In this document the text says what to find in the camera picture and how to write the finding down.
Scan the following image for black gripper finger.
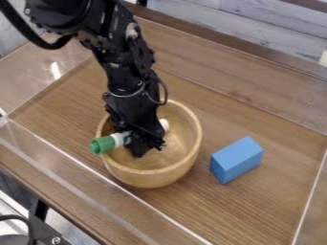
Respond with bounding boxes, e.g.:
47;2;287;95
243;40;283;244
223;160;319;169
104;106;129;132
129;132;164;158

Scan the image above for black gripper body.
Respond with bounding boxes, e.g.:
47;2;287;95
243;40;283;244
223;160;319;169
103;87;165;137

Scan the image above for green and white marker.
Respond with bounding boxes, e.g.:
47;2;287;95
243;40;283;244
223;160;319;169
88;119;169;155

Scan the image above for brown wooden bowl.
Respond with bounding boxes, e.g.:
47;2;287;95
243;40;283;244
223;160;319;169
100;100;203;189

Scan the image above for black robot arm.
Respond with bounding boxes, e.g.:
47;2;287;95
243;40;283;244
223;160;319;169
0;0;168;158

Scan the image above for blue foam block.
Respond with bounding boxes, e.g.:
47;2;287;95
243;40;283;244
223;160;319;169
209;137;263;184

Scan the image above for clear acrylic tray wall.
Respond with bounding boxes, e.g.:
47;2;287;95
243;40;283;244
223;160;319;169
0;43;327;245

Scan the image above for black table leg bracket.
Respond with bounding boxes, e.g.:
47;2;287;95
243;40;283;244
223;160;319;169
28;199;73;245

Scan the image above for black cable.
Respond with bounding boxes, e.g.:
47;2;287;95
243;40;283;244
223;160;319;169
0;213;45;245

